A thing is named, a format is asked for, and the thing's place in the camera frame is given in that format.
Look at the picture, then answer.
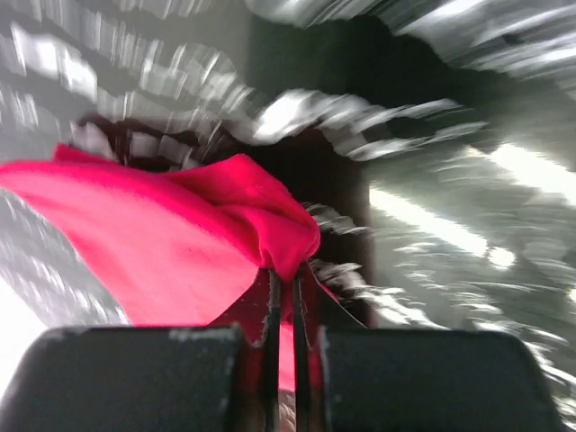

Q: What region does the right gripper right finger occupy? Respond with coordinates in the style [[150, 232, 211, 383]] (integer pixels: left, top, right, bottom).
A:
[[292, 265, 563, 431]]

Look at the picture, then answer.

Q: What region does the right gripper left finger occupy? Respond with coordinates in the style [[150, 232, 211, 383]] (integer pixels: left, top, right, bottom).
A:
[[1, 270, 281, 431]]

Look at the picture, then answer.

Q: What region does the magenta t shirt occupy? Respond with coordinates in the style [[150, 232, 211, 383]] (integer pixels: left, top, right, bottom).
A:
[[0, 143, 343, 392]]

